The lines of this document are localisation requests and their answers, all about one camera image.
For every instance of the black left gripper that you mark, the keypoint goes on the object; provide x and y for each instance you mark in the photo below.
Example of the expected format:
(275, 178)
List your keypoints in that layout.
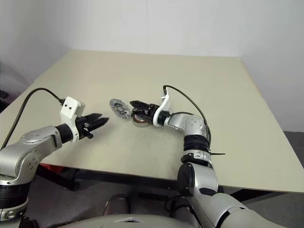
(83, 127)

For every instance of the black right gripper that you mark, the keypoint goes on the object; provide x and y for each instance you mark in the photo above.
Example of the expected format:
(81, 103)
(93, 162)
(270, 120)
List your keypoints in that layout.
(151, 111)

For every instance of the motor stator with copper windings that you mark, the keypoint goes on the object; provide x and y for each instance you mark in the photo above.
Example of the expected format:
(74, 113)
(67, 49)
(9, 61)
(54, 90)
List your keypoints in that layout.
(141, 123)

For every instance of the grey toothed gear disc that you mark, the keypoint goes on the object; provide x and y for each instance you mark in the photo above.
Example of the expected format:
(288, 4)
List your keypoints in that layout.
(118, 108)

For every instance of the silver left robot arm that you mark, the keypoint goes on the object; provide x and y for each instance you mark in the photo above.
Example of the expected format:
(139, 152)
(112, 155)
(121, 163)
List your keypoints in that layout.
(14, 156)

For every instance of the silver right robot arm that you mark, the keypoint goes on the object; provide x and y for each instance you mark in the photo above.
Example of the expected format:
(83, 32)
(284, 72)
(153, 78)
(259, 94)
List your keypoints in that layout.
(202, 180)

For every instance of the red object under table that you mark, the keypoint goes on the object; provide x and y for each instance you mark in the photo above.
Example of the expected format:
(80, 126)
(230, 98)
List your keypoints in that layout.
(53, 167)

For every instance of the dark rounded shape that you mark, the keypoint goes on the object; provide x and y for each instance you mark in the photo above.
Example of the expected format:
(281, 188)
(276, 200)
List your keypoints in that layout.
(116, 204)

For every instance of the silver robot torso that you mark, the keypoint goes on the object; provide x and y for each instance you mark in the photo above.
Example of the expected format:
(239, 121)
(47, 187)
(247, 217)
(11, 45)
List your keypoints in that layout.
(123, 223)

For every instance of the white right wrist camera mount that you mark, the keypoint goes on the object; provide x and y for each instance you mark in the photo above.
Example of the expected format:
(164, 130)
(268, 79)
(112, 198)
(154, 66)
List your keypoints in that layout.
(161, 107)

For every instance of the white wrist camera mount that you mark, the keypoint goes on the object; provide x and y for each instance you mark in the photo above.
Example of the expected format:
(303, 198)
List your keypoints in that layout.
(69, 108)
(161, 107)

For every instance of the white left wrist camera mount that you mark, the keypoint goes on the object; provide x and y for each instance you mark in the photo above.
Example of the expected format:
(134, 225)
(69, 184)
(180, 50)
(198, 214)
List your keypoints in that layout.
(69, 108)

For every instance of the black table frame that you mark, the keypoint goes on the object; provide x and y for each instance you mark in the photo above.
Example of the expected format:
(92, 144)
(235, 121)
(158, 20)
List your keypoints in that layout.
(130, 179)

